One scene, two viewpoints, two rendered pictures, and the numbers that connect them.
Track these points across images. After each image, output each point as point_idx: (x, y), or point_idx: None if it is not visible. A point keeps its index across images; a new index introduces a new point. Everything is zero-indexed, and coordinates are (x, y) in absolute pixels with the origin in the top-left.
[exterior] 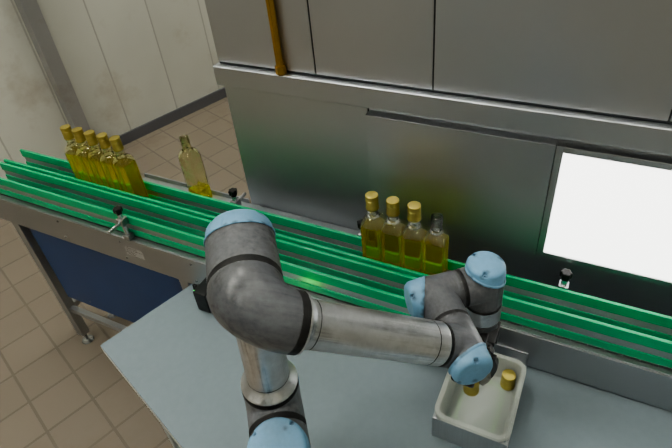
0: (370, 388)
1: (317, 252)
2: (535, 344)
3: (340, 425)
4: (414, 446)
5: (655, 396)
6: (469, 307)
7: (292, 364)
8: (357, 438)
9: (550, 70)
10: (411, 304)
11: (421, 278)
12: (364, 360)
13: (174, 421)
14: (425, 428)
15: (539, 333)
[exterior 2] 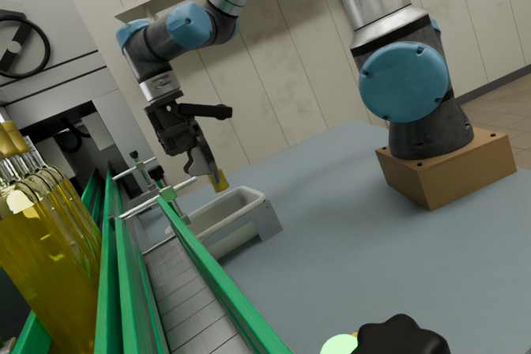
0: (303, 273)
1: (133, 320)
2: (140, 237)
3: (367, 239)
4: (304, 222)
5: (141, 228)
6: (170, 65)
7: (350, 45)
8: (354, 228)
9: None
10: (203, 12)
11: (173, 10)
12: (282, 312)
13: None
14: (283, 234)
15: (128, 229)
